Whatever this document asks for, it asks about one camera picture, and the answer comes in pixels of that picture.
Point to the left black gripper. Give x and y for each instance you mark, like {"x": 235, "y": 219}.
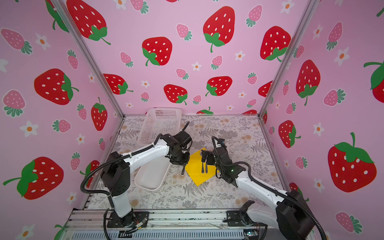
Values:
{"x": 184, "y": 162}

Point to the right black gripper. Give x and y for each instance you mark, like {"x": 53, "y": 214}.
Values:
{"x": 204, "y": 155}

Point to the yellow paper napkin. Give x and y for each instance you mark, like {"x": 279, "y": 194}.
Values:
{"x": 194, "y": 169}

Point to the white plastic tray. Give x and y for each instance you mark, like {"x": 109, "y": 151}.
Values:
{"x": 152, "y": 175}

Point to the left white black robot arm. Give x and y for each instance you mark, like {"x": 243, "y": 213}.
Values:
{"x": 116, "y": 176}

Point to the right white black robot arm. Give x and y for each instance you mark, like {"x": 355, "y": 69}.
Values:
{"x": 290, "y": 213}

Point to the white perforated plastic basket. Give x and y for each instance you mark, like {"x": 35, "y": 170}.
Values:
{"x": 159, "y": 121}

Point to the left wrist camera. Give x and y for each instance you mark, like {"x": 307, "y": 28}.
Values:
{"x": 184, "y": 138}

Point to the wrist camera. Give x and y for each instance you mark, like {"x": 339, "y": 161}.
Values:
{"x": 184, "y": 138}
{"x": 220, "y": 143}

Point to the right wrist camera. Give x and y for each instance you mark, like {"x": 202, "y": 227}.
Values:
{"x": 220, "y": 143}

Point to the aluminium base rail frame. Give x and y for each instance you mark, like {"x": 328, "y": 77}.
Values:
{"x": 197, "y": 224}

